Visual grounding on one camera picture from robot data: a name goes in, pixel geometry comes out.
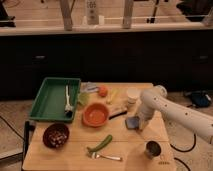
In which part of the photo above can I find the green plastic tray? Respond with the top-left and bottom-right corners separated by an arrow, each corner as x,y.
29,77 -> 81,122

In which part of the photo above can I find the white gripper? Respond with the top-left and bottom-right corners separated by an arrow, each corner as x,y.
136,103 -> 155,131

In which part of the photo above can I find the blue sponge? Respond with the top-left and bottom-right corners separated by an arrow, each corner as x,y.
125,116 -> 139,129

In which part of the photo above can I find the white paper cup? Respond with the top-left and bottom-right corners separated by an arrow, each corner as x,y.
126,87 -> 140,104

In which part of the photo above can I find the orange bowl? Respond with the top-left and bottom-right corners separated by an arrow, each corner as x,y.
82,103 -> 109,127

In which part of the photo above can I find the white dish brush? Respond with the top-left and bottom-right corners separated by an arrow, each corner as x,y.
65,85 -> 73,117

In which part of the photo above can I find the light green toy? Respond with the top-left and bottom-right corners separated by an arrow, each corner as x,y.
78,92 -> 89,106

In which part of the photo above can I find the black cable on floor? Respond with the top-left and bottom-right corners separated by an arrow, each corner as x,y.
169,133 -> 198,171

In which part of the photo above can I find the orange toy fruit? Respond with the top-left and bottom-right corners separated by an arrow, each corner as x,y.
98,85 -> 108,97

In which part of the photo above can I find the metal fork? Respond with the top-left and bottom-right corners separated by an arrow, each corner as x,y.
91,152 -> 123,162

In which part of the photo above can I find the small metal cup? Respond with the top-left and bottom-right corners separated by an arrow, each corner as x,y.
145,141 -> 161,159

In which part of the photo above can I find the black handled knife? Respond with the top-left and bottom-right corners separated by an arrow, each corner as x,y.
109,107 -> 127,119

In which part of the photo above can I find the white remote control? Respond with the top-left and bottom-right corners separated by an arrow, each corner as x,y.
86,0 -> 99,25

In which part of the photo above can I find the dark bowl with food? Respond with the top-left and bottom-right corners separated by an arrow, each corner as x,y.
43,123 -> 70,148

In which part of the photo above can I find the black clamp post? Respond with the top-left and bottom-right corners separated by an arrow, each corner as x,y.
22,121 -> 35,159

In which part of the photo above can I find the grey cloth item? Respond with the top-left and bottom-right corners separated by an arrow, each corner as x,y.
81,82 -> 98,93

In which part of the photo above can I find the dark blue floor object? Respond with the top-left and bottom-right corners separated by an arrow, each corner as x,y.
185,91 -> 212,108

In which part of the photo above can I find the yellow banana toy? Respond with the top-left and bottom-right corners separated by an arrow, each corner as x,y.
106,89 -> 118,104

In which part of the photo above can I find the green vegetable toy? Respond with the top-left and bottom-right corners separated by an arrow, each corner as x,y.
87,135 -> 113,153

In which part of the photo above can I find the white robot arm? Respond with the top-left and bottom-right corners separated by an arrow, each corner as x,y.
136,85 -> 213,145

